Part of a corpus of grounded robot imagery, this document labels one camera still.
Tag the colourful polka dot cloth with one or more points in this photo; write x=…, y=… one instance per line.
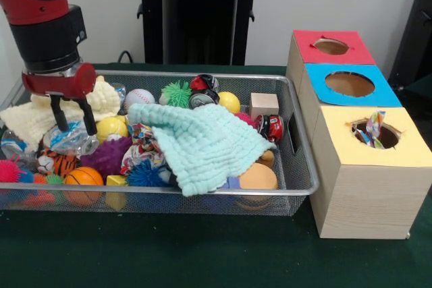
x=373, y=129

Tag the yellow ball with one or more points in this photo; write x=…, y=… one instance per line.
x=111, y=128
x=229, y=102

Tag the pink spiky ball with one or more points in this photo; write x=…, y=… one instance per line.
x=8, y=170

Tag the white toy baseball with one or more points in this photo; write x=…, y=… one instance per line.
x=138, y=98

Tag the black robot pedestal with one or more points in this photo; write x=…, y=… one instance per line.
x=196, y=18

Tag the cream yellow cloth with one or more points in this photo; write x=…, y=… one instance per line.
x=27, y=116

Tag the small wooden cube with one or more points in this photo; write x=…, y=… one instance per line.
x=263, y=106

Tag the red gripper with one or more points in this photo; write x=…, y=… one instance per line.
x=61, y=83

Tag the peach orange ball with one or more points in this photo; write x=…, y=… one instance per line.
x=258, y=177

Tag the orange toy basketball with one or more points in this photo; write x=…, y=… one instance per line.
x=84, y=177

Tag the clear crumpled plastic packet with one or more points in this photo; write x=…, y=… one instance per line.
x=73, y=141

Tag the shallow clear mesh bin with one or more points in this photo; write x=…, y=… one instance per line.
x=298, y=166

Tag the mint green cloth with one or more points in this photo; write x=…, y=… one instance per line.
x=202, y=143

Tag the black chair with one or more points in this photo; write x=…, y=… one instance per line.
x=415, y=32

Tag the green spiky ball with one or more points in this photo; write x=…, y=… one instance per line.
x=177, y=94

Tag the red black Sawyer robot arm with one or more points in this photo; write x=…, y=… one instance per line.
x=40, y=25

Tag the wooden box with three holes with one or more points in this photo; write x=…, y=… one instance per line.
x=364, y=193

